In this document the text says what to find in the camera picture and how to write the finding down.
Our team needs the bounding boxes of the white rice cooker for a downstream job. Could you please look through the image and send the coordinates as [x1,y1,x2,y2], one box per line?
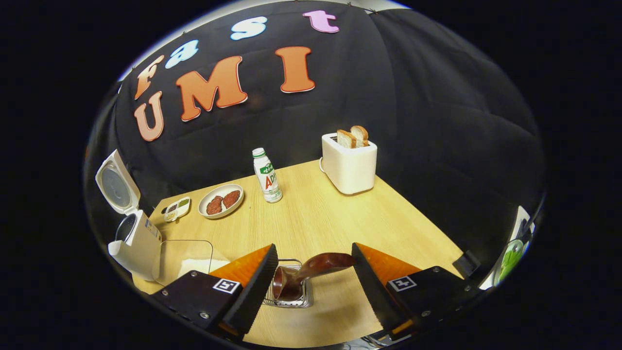
[95,149,164,281]

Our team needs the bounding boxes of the small white condiment dish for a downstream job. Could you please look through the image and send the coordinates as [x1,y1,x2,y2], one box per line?
[163,196,191,223]

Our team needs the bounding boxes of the green and white object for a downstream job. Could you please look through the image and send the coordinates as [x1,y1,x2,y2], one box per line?
[491,206,536,288]

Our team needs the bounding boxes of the small black block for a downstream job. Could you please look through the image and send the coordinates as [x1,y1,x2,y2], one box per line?
[452,249,482,280]

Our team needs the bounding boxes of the white round plate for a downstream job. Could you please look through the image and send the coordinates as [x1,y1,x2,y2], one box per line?
[198,184,244,220]

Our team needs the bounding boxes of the white drink bottle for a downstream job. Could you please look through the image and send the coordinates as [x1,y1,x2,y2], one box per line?
[252,148,283,204]

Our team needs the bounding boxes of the brown wooden spoon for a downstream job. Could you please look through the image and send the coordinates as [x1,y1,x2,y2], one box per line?
[272,252,357,302]

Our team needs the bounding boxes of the clear container of rice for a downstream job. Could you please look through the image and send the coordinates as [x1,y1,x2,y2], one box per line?
[155,239,231,288]

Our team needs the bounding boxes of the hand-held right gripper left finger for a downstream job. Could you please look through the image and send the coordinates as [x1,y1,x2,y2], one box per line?
[150,244,279,341]

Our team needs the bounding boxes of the metal wire chopstick holder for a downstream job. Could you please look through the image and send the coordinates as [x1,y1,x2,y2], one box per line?
[262,259,314,309]

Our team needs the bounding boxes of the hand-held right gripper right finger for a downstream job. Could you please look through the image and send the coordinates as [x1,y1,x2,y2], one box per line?
[352,242,486,342]

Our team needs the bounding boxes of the white toaster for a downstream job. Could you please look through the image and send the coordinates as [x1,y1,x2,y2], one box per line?
[319,133,378,195]

